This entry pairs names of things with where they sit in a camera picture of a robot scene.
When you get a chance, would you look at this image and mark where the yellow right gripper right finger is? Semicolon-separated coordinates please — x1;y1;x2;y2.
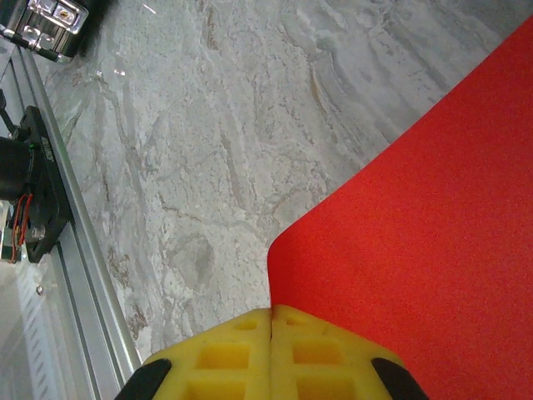
271;303;428;400

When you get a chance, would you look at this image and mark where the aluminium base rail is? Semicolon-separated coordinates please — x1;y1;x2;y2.
0;45;142;400

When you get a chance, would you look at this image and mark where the chrome case latch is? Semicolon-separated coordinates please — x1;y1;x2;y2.
0;0;91;64

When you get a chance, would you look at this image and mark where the thin red wire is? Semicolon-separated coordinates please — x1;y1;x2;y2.
12;193;34;251

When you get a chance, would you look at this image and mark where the red cloth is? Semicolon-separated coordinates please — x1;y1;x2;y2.
266;14;533;400

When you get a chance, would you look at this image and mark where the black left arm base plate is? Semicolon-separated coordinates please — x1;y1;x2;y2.
12;105;72;264

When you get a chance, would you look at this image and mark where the white slotted cable duct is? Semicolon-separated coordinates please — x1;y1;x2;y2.
0;262;101;400

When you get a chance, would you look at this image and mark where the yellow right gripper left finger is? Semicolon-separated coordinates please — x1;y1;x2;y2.
120;307;272;400

